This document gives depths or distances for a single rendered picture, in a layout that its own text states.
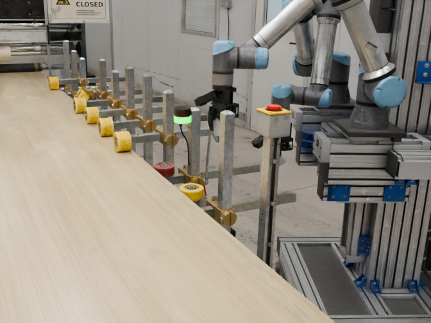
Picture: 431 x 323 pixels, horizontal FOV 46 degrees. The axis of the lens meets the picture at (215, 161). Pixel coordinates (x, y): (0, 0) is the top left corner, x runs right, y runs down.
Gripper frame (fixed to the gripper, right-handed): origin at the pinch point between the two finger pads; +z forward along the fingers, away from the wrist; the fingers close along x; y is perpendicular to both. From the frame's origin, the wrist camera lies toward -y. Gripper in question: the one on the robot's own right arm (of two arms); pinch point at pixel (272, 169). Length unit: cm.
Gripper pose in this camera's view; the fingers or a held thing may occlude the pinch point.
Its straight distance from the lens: 214.5
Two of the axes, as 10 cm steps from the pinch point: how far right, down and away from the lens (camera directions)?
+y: 8.9, -1.2, 4.4
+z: -0.3, 9.5, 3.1
